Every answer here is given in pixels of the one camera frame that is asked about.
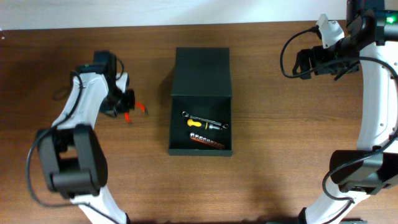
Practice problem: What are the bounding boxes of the red diagonal cutting pliers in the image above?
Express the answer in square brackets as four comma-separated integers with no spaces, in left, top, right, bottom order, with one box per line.
[124,102,149,124]

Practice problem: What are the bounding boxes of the silver ratchet wrench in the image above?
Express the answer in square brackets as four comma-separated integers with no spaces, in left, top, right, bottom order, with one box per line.
[182,111,229,129]

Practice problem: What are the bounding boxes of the orange socket rail set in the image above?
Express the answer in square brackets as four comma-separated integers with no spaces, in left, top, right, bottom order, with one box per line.
[189,133,225,149]

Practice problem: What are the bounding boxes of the yellow black stubby screwdriver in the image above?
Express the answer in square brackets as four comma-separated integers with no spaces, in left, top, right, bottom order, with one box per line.
[187,119,222,131]

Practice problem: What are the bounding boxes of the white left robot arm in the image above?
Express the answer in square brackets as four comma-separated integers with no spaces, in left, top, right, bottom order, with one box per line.
[29,50,136,223]

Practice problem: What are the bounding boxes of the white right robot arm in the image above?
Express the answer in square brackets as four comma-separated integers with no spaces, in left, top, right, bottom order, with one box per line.
[291,1,397,223]

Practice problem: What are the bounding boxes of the black open box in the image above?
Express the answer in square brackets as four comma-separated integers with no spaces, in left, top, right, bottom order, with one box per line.
[169,47,233,157]

